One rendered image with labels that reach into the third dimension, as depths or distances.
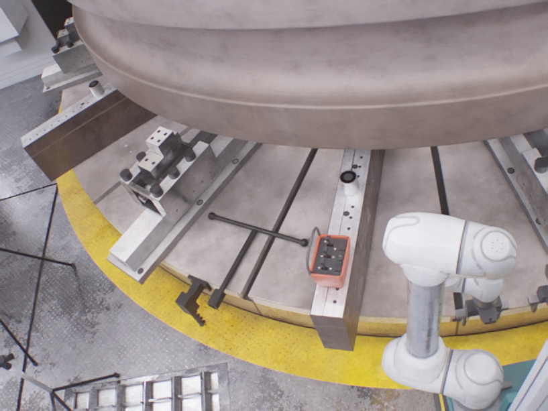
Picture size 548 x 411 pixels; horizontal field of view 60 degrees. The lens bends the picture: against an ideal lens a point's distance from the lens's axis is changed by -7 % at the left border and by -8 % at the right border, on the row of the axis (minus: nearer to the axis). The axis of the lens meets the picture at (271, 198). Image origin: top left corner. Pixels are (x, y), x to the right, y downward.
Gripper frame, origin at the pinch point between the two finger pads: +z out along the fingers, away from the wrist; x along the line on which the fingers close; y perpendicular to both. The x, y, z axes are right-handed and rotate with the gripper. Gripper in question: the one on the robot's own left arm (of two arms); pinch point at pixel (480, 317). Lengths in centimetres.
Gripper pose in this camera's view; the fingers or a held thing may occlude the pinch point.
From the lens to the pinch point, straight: 208.5
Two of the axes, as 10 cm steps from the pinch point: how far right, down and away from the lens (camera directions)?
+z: 2.5, 6.0, 7.6
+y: -0.3, -7.8, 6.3
